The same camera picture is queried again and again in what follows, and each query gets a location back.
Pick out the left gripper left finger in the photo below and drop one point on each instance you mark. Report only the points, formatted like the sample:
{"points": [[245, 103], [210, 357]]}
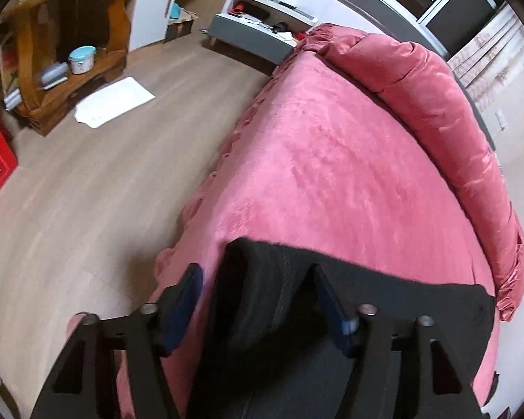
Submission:
{"points": [[82, 382]]}

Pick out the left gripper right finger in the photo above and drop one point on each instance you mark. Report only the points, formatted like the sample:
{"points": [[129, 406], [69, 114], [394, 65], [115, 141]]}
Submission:
{"points": [[415, 347]]}

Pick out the black fleece pants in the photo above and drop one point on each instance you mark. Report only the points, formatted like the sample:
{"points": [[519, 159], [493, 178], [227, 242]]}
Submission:
{"points": [[267, 350]]}

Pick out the pink bed sheet mattress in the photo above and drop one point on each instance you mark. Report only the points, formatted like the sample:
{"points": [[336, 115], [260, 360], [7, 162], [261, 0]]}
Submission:
{"points": [[319, 162]]}

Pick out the white paper sheet on floor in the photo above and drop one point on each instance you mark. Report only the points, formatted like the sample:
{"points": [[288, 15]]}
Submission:
{"points": [[110, 102]]}

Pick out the pink rolled comforter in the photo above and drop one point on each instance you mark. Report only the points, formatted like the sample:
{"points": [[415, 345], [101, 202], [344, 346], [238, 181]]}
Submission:
{"points": [[421, 90]]}

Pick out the teal lidded white pot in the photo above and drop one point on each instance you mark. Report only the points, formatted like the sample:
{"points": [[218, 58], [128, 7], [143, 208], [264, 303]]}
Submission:
{"points": [[81, 60]]}

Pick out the wooden desk shelf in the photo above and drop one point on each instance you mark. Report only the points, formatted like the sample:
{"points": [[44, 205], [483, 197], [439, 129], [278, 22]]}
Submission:
{"points": [[45, 33]]}

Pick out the white grey bedside cabinet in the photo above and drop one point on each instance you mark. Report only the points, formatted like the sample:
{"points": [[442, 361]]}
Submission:
{"points": [[269, 29]]}

